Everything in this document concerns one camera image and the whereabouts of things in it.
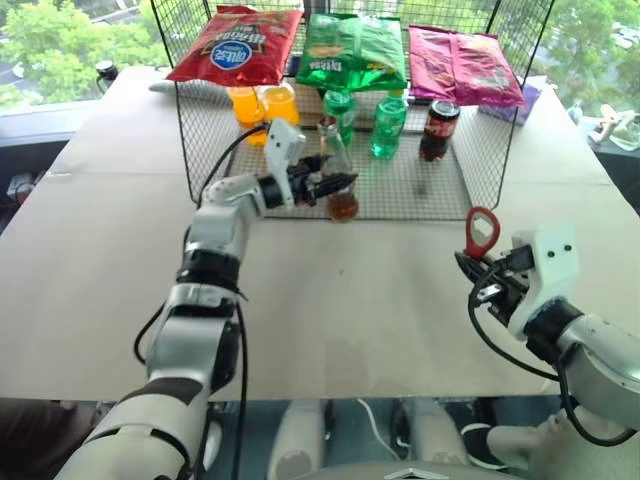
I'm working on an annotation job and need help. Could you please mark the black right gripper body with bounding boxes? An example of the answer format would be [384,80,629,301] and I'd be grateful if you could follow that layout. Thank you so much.
[471,246,534,322]

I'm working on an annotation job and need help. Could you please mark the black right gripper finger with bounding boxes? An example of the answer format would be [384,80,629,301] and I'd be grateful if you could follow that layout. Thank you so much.
[460,269,496,292]
[453,249,497,275]

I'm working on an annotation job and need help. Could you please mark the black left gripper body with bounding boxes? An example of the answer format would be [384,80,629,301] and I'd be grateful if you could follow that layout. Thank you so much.
[286,156,325,207]

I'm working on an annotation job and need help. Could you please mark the glass bottle with brown drink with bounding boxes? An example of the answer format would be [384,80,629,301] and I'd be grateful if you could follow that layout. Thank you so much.
[318,116,362,224]

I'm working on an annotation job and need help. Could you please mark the red bottle opener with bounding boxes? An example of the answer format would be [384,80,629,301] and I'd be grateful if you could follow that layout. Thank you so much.
[465,205,502,260]

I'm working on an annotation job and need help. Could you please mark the green soda bottle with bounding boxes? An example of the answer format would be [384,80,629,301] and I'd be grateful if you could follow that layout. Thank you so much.
[369,89,410,162]
[321,89,358,150]

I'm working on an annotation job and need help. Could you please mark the orange soda bottle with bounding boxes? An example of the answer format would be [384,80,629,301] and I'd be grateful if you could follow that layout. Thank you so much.
[225,85,266,127]
[246,83,302,149]

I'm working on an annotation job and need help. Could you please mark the cola bottle red label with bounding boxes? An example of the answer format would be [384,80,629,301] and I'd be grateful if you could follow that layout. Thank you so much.
[418,99,462,164]

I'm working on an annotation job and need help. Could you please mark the green chips bag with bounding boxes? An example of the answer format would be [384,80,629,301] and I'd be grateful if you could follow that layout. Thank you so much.
[294,12,407,94]

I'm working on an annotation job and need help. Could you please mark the red chips bag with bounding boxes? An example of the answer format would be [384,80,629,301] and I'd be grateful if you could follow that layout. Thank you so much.
[165,4,305,87]

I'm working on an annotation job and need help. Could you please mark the purple tissue box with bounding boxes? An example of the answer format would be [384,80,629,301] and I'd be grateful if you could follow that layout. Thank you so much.
[476,83,544,127]

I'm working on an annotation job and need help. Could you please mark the grey rounded robot leg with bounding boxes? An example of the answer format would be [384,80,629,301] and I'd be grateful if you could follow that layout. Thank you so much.
[398,398,472,474]
[266,399,327,480]

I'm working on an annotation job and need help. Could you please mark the magenta chips bag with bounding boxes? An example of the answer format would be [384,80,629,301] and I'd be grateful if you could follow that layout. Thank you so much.
[407,24,526,108]

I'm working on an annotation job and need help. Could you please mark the white clutter on windowsill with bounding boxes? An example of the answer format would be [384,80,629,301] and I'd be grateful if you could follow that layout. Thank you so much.
[567,99,640,152]

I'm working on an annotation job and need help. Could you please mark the black clamp device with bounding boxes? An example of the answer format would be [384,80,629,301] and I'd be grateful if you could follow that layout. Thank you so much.
[94,59,119,95]

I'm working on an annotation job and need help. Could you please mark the grey small device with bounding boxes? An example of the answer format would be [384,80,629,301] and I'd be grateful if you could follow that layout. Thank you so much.
[5,171,47,202]

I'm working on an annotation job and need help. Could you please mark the dark brown chair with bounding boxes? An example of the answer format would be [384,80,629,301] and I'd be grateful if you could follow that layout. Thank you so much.
[0,396,104,480]

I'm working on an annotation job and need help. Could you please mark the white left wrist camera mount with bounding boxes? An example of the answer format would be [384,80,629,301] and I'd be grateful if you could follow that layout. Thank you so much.
[263,118,307,190]

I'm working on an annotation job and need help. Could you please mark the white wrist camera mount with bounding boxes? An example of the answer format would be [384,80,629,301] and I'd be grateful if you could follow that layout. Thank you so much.
[506,224,585,342]
[263,118,307,190]

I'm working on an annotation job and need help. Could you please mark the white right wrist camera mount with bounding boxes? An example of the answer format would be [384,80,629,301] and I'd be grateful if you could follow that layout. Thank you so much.
[506,224,585,342]

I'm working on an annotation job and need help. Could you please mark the black wire mesh rack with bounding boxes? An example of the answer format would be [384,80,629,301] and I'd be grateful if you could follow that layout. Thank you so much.
[149,0,557,222]

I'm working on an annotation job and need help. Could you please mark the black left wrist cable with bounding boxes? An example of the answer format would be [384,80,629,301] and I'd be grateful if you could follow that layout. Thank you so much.
[196,124,272,206]

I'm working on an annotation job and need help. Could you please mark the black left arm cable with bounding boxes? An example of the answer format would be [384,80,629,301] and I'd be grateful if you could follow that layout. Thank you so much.
[133,291,252,407]

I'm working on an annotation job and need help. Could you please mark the white floor cable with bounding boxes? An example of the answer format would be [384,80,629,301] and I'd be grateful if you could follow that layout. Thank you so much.
[356,398,397,452]

